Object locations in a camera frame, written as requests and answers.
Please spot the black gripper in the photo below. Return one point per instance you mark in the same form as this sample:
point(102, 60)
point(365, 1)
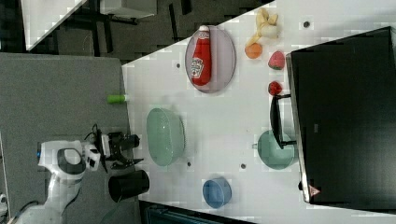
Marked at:
point(113, 144)

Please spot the green plastic strainer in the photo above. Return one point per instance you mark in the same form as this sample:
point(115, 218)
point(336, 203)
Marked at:
point(166, 136)

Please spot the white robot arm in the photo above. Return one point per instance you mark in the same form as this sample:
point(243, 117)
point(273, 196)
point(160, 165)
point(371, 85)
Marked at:
point(67, 162)

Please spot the large black cylinder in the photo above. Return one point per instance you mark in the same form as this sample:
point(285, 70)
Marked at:
point(122, 187)

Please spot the green marker cylinder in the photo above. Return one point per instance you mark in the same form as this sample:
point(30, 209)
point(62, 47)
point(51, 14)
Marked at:
point(117, 99)

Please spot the red ketchup bottle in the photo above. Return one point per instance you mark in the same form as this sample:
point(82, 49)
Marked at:
point(201, 63)

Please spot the purple round plate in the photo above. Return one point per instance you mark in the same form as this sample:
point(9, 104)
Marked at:
point(223, 60)

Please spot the green cup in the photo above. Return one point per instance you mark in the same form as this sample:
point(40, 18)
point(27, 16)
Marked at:
point(271, 154)

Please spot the white side table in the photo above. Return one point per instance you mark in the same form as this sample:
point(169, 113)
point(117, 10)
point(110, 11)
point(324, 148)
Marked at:
point(41, 17)

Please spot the red toy strawberry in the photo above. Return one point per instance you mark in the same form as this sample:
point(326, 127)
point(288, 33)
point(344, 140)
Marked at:
point(274, 88)

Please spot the toy orange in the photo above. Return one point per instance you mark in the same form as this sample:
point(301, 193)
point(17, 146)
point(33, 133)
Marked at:
point(253, 51)

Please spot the pink toy strawberry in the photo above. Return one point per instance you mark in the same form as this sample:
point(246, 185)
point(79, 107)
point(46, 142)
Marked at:
point(277, 61)

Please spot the peeled toy banana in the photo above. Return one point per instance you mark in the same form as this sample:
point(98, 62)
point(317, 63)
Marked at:
point(266, 26)

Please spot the black toaster oven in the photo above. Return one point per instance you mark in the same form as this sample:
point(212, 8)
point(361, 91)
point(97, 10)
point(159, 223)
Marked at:
point(343, 103)

